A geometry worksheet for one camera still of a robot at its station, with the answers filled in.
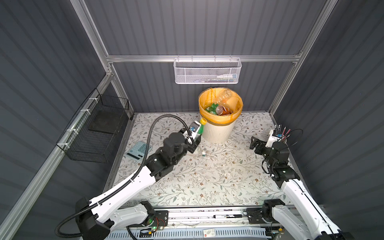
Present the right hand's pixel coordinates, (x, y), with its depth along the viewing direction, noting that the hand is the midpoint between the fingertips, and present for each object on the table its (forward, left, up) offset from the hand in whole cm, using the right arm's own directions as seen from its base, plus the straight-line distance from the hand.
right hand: (262, 140), depth 79 cm
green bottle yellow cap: (+24, +25, 0) cm, 35 cm away
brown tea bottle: (+18, +20, +5) cm, 27 cm away
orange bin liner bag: (+32, +26, +5) cm, 42 cm away
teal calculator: (+4, +74, -17) cm, 76 cm away
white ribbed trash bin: (+11, +22, -9) cm, 26 cm away
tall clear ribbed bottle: (+27, +18, +9) cm, 33 cm away
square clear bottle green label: (+3, +30, -18) cm, 35 cm away
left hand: (-2, +36, +13) cm, 38 cm away
